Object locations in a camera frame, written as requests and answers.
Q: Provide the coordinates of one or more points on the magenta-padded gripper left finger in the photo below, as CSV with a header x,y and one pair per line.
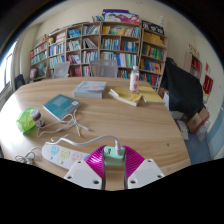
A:
x,y
81,175

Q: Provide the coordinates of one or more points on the small wooden wall shelf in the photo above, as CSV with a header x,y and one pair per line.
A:
x,y
195,61

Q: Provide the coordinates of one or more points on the open yellow book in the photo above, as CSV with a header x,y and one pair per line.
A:
x,y
126,96

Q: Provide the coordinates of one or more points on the wooden bookshelf unit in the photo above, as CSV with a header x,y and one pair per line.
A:
x,y
113,46

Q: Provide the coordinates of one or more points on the white bottle with red label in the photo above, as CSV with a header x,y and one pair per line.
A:
x,y
134,80

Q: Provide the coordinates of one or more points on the grey mesh chair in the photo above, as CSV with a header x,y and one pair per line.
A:
x,y
104,68

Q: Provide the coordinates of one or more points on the grey book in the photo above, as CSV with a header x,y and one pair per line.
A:
x,y
90,89

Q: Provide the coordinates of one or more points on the white power strip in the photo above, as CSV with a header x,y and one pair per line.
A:
x,y
65,155

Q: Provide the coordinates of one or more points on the green plastic container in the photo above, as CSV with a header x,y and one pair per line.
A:
x,y
24,121

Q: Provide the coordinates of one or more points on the light green charger block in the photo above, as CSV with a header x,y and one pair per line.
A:
x,y
113,158

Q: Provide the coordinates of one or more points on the red hanging banner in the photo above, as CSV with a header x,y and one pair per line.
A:
x,y
208,84

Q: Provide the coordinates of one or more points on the dark office chair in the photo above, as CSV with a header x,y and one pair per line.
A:
x,y
19,81

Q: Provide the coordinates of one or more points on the black cloth cover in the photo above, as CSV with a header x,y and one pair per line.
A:
x,y
183,88

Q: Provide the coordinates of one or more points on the window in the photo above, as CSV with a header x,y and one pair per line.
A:
x,y
8,71

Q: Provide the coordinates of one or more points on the cardboard box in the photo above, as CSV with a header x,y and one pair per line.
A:
x,y
197,120

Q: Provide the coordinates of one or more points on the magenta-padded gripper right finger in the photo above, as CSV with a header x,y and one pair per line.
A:
x,y
146,173

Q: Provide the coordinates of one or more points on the teal book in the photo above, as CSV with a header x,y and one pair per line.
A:
x,y
60,105

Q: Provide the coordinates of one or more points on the small jar with red label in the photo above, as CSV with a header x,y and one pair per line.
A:
x,y
38,118

